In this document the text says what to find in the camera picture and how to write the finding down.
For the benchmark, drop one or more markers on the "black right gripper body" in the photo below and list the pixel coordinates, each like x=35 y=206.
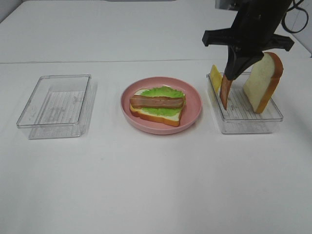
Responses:
x=253 y=29

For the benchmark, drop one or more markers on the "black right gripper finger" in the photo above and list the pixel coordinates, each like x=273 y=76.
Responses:
x=230 y=66
x=243 y=61

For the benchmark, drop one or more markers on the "bacon strip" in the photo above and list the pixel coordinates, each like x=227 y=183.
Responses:
x=224 y=90
x=138 y=101

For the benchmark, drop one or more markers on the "yellow cheese slice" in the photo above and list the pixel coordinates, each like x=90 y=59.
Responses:
x=215 y=78

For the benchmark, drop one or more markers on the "green lettuce leaf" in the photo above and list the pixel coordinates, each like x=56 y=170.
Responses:
x=164 y=91

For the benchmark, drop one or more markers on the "bread slice with orange crust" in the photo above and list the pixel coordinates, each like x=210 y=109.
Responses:
x=172 y=121

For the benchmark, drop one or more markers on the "clear plastic right container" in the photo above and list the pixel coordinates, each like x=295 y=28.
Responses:
x=239 y=117

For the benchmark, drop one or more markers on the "clear plastic container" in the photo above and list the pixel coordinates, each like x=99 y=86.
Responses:
x=239 y=117
x=60 y=106

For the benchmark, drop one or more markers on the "pink round plate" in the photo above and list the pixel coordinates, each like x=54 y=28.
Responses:
x=190 y=113

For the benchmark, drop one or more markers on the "clear plastic left container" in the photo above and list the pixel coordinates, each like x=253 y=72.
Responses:
x=60 y=106

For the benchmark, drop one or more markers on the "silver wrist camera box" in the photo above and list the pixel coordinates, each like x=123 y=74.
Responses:
x=226 y=5

